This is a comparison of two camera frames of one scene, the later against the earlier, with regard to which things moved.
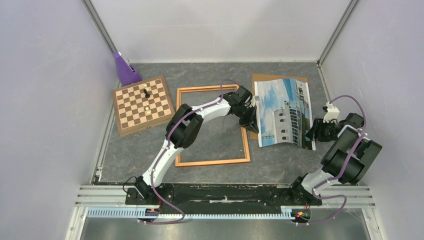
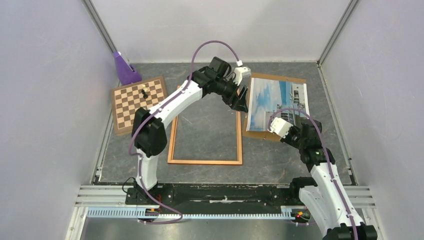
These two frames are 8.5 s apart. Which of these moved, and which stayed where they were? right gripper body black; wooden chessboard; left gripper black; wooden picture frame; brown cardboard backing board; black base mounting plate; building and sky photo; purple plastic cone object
Moved: brown cardboard backing board; left gripper black; right gripper body black; wooden picture frame
Stayed: black base mounting plate; purple plastic cone object; wooden chessboard; building and sky photo
